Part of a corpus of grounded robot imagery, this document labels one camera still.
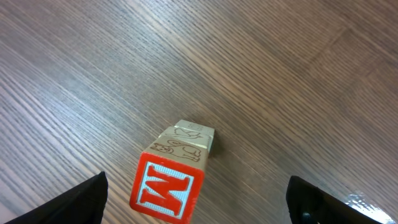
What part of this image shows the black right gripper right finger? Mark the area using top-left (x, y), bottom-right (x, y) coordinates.
top-left (285, 175), bottom-right (379, 224)

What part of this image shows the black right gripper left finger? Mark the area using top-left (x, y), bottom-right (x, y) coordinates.
top-left (6, 171), bottom-right (108, 224)

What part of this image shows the red block letter M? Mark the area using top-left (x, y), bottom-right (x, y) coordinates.
top-left (129, 136), bottom-right (209, 224)

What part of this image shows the white block letter O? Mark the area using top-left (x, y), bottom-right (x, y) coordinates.
top-left (175, 119), bottom-right (215, 152)

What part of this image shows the green block letter A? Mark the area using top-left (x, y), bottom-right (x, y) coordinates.
top-left (160, 126), bottom-right (213, 149)

